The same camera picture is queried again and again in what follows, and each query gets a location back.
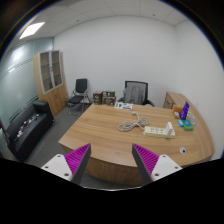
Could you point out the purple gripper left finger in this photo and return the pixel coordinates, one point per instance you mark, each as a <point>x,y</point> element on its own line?
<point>71,166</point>

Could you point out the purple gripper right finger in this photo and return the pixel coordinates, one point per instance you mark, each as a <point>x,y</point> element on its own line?
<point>151,166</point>

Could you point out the white charger plug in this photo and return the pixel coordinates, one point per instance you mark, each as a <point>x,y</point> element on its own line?
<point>169,128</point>

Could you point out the white power strip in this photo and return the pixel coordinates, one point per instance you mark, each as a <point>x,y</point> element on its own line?
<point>159,132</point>

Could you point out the small white round cap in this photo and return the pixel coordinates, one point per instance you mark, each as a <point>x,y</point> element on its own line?
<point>182,150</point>

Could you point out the wooden office desk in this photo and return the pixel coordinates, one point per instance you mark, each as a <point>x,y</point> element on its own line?
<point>111,150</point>

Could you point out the blue small box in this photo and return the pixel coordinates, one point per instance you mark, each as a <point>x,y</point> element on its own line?
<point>180,122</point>

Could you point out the green small box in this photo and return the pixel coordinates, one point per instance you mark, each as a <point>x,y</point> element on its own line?
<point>188,126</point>

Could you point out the orange small box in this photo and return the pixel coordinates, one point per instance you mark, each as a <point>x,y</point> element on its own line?
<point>177,109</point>

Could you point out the black leather sofa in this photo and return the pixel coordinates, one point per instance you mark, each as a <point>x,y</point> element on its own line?
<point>26,130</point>

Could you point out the wooden side cabinet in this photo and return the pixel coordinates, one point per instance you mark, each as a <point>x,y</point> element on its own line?
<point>174,99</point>

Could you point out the black folding visitor chair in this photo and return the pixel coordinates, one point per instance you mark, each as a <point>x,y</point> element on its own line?
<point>79,94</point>

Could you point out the black mesh office chair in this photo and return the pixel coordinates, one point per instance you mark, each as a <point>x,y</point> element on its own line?
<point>136,92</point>

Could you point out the brown cardboard boxes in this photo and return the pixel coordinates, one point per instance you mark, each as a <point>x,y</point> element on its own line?
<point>105,97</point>

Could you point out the wooden glass-door cabinet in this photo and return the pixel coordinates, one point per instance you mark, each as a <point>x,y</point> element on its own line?
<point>49,80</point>

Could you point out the ceiling light panel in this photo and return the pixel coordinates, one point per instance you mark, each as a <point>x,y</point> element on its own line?
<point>31,29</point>

